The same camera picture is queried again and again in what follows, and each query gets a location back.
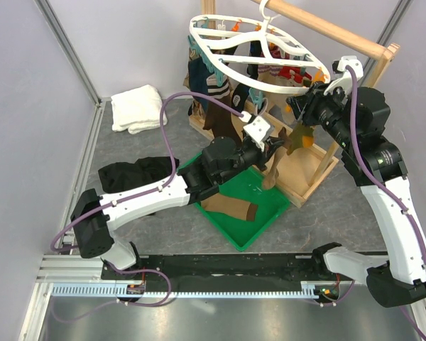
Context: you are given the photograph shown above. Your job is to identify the black hanging sock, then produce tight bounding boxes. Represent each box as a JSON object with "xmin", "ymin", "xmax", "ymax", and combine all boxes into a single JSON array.
[{"xmin": 231, "ymin": 40, "xmax": 262, "ymax": 112}]

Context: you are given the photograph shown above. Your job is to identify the teal clothes peg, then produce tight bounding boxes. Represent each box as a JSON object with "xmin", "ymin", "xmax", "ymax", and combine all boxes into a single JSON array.
[
  {"xmin": 248, "ymin": 88, "xmax": 264, "ymax": 109},
  {"xmin": 212, "ymin": 69, "xmax": 228, "ymax": 87}
]

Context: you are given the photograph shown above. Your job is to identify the wooden rack frame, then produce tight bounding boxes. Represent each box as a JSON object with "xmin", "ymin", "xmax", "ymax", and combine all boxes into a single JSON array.
[{"xmin": 188, "ymin": 0, "xmax": 401, "ymax": 209}]

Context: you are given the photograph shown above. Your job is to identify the white folded towel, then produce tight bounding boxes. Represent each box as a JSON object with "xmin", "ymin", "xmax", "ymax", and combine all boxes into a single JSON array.
[{"xmin": 111, "ymin": 85, "xmax": 163, "ymax": 134}]

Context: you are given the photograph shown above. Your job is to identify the grey cable duct strip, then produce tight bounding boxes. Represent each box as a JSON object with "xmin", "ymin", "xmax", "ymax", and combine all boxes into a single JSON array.
[{"xmin": 52, "ymin": 283, "xmax": 320, "ymax": 299}]

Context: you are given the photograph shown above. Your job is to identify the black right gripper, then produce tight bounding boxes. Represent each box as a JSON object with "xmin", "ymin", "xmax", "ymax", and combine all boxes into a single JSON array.
[{"xmin": 287, "ymin": 80, "xmax": 356, "ymax": 149}]

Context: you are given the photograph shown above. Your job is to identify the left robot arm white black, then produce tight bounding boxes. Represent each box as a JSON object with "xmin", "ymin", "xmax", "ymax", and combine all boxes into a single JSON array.
[{"xmin": 71, "ymin": 136, "xmax": 284, "ymax": 279}]

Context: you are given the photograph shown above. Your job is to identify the brown striped sock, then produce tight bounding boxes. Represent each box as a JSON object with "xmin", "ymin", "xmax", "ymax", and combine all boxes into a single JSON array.
[
  {"xmin": 203, "ymin": 75, "xmax": 242, "ymax": 147},
  {"xmin": 234, "ymin": 95, "xmax": 271, "ymax": 143}
]

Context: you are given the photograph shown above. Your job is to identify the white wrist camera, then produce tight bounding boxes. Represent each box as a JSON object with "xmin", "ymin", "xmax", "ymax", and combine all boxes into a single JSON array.
[
  {"xmin": 323, "ymin": 55, "xmax": 364, "ymax": 95},
  {"xmin": 240, "ymin": 111, "xmax": 274, "ymax": 152}
]

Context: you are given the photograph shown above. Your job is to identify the beige red hanging sock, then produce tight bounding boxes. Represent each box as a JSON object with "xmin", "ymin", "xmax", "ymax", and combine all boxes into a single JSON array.
[{"xmin": 258, "ymin": 65, "xmax": 312, "ymax": 125}]

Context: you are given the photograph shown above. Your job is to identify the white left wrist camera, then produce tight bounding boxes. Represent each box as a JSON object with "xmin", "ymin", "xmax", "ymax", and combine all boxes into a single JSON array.
[{"xmin": 240, "ymin": 111, "xmax": 274, "ymax": 152}]

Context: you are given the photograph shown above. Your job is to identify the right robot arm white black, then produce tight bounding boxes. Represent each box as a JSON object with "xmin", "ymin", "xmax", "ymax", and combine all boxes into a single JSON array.
[{"xmin": 287, "ymin": 83, "xmax": 426, "ymax": 308}]

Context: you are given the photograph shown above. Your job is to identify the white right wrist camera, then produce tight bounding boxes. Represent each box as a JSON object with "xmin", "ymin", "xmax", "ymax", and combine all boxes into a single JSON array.
[{"xmin": 323, "ymin": 55, "xmax": 364, "ymax": 95}]

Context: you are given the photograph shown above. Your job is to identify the black cloth pile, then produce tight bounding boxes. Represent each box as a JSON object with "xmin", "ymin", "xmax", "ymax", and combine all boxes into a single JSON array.
[{"xmin": 98, "ymin": 156, "xmax": 173, "ymax": 194}]

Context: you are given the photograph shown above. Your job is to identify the tan sock in bin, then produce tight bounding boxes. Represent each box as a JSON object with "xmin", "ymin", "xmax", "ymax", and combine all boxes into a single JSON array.
[{"xmin": 200, "ymin": 193, "xmax": 258, "ymax": 222}]

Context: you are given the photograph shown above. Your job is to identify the green plastic bin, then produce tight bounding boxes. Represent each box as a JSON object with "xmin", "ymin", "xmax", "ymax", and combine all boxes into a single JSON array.
[{"xmin": 195, "ymin": 168, "xmax": 290, "ymax": 251}]

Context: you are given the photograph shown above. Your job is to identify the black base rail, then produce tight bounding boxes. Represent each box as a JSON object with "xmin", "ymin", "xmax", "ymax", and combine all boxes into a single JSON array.
[{"xmin": 101, "ymin": 241, "xmax": 356, "ymax": 285}]

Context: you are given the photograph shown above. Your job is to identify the tan sock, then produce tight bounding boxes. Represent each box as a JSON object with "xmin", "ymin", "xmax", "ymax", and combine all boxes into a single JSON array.
[
  {"xmin": 262, "ymin": 127, "xmax": 292, "ymax": 190},
  {"xmin": 200, "ymin": 193, "xmax": 258, "ymax": 222}
]

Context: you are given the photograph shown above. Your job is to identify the olive striped hanging sock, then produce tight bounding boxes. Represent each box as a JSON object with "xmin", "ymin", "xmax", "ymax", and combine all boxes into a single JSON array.
[{"xmin": 283, "ymin": 101, "xmax": 314, "ymax": 155}]

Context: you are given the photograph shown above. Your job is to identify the argyle brown orange sock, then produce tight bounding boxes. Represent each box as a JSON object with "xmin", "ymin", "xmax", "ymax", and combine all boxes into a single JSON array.
[{"xmin": 183, "ymin": 48, "xmax": 205, "ymax": 119}]

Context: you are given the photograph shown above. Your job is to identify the white oval sock hanger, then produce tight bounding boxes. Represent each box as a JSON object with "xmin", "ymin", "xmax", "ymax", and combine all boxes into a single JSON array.
[{"xmin": 188, "ymin": 1, "xmax": 331, "ymax": 95}]

